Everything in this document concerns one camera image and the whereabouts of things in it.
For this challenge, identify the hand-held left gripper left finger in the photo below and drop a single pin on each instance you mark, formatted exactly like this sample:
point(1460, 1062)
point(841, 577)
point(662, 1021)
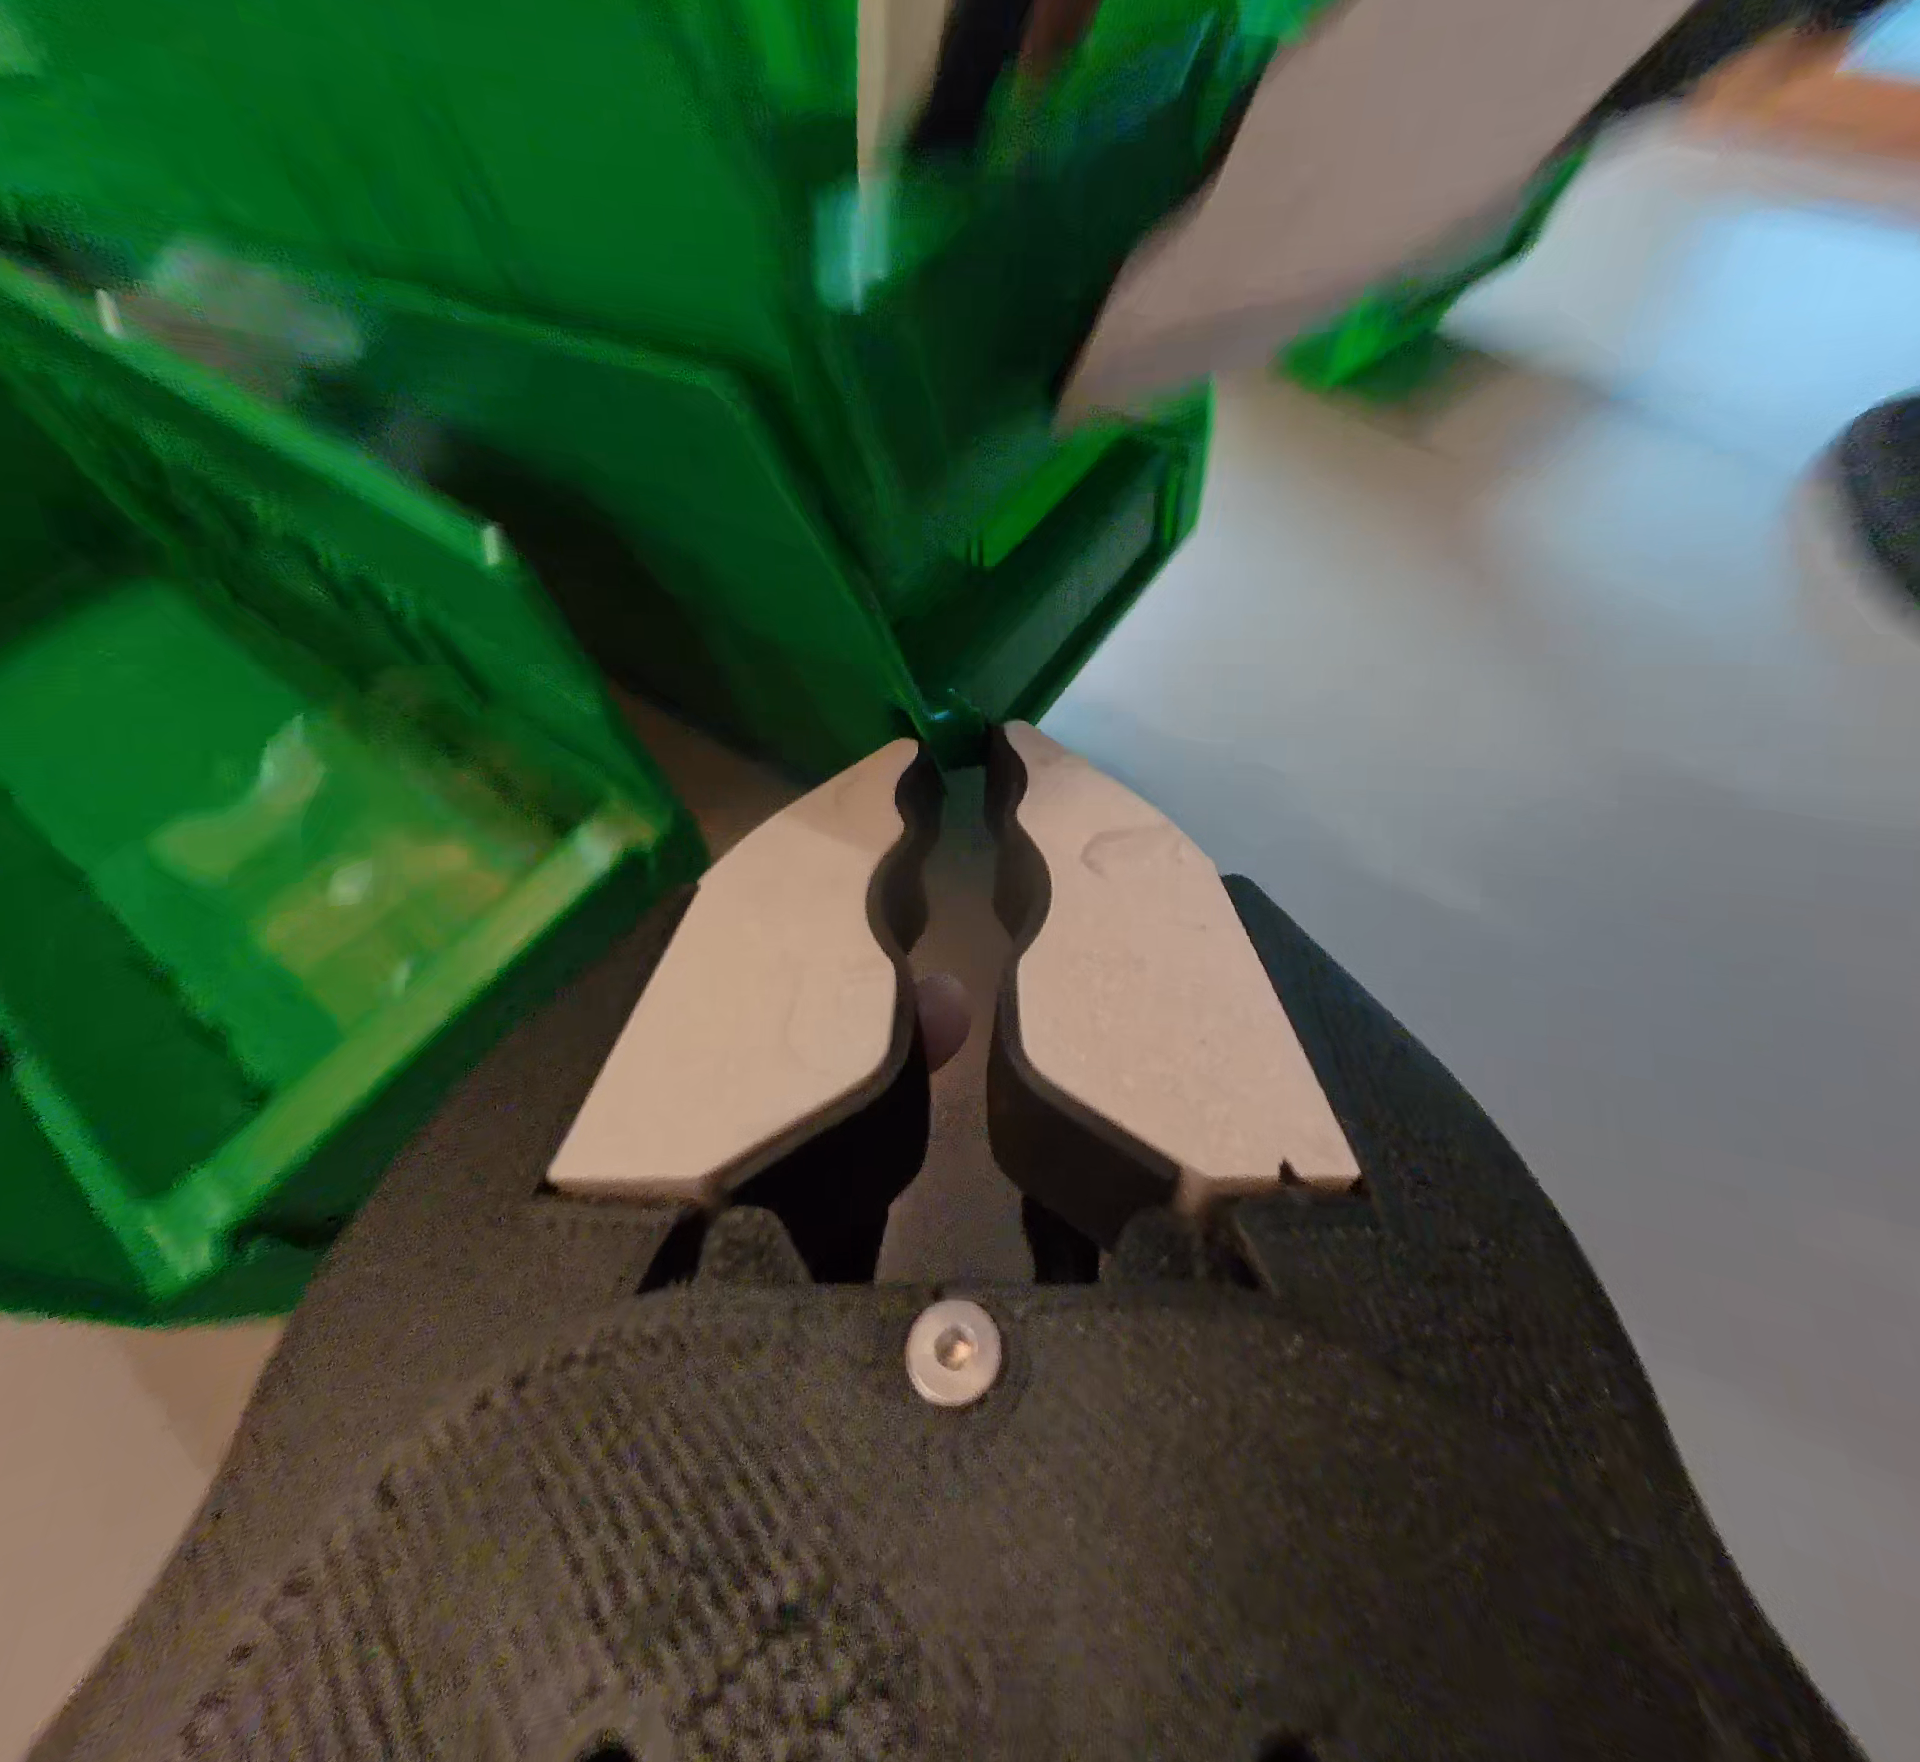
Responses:
point(746, 1031)

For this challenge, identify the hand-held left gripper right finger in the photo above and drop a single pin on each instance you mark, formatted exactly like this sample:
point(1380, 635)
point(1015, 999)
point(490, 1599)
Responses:
point(1172, 1031)

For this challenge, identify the grey desk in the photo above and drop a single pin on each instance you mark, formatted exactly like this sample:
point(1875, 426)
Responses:
point(1499, 894)

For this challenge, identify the person's left hand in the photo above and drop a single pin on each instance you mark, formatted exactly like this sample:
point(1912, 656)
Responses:
point(948, 1031)

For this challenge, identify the black textured armrest pad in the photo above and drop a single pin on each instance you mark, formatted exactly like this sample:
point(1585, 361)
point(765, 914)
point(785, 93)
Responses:
point(1881, 504)

